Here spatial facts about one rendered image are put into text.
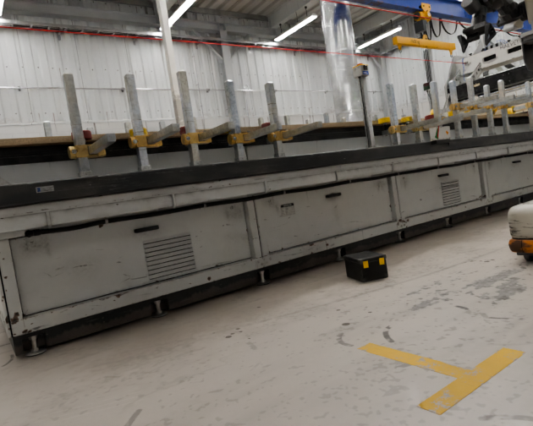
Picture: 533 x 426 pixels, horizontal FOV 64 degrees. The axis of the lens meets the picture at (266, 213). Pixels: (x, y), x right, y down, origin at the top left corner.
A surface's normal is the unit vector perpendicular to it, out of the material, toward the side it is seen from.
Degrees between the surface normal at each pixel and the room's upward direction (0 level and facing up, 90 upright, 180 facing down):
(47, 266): 90
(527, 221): 90
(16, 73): 90
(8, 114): 90
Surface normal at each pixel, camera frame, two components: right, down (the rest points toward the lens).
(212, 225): 0.57, -0.04
